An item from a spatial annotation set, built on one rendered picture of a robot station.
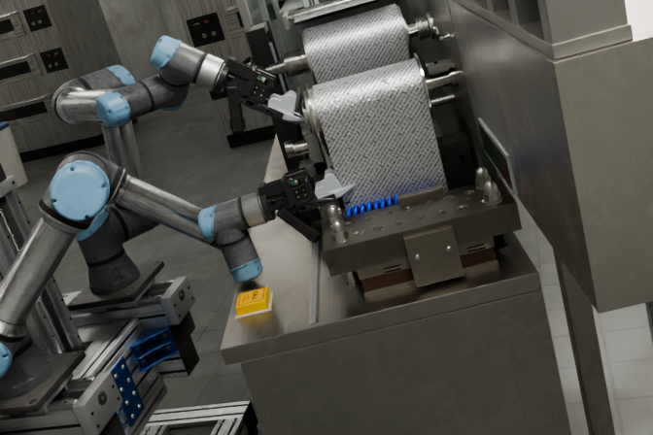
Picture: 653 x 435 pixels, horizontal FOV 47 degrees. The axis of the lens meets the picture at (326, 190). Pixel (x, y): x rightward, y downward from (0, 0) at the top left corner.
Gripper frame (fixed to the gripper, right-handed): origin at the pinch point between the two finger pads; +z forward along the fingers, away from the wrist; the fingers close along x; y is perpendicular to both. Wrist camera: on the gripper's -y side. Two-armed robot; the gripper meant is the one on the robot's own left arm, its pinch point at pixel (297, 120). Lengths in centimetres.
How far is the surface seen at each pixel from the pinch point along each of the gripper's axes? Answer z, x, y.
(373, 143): 16.8, -8.1, 4.1
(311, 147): 5.3, -0.8, -4.3
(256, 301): 6.5, -20.7, -36.0
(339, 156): 11.2, -8.1, -1.8
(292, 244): 12.5, 12.8, -34.0
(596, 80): 21, -92, 38
